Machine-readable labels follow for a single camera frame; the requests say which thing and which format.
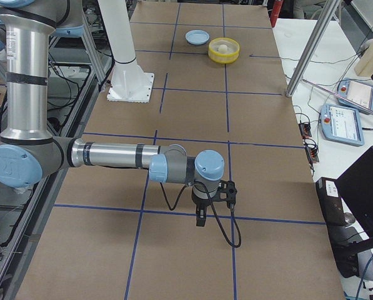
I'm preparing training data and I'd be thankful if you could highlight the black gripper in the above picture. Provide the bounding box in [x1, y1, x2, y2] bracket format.
[192, 182, 220, 227]

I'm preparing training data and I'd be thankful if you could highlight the white steamed bun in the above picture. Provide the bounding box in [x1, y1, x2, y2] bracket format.
[218, 44, 228, 54]

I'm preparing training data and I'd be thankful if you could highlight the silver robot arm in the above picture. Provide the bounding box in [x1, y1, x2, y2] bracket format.
[0, 1, 224, 226]

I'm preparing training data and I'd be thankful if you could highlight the yellow bamboo steamer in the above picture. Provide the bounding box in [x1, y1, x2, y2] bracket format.
[208, 37, 240, 64]

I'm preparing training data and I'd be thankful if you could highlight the near orange connector block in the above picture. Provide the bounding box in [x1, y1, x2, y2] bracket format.
[305, 144, 319, 164]

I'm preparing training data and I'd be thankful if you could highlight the orange connector block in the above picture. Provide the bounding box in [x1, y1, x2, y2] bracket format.
[298, 121, 312, 139]
[305, 144, 319, 164]

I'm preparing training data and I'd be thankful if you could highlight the black box device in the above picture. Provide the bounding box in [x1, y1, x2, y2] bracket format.
[316, 177, 356, 226]

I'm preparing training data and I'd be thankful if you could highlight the far orange connector block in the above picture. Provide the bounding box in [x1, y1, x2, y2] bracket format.
[298, 121, 312, 139]

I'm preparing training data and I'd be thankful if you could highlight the black laptop on stand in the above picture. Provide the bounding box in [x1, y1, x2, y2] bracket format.
[336, 146, 373, 238]

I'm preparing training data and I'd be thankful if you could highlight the near teach pendant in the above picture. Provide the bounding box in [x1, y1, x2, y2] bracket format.
[320, 104, 365, 146]

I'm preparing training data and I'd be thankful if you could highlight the teach pendant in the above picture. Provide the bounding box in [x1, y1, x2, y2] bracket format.
[337, 78, 373, 112]
[320, 104, 365, 146]

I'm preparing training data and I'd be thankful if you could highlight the light blue plate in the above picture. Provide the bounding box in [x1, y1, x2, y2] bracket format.
[185, 29, 210, 46]

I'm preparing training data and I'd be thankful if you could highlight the far teach pendant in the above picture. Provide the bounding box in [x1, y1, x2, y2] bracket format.
[337, 78, 373, 112]

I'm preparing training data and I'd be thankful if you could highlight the red cylinder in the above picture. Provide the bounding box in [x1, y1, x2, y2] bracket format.
[270, 0, 283, 28]

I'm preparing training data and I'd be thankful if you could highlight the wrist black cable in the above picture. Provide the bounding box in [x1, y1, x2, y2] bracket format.
[159, 181, 242, 249]

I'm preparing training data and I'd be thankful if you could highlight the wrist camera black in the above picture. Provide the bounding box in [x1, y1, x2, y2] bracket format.
[217, 180, 237, 210]

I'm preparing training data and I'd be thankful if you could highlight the white pedestal column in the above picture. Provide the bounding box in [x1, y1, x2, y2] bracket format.
[98, 0, 154, 103]

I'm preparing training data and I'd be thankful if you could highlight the aluminium frame post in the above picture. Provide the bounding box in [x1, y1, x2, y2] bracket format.
[286, 0, 340, 98]

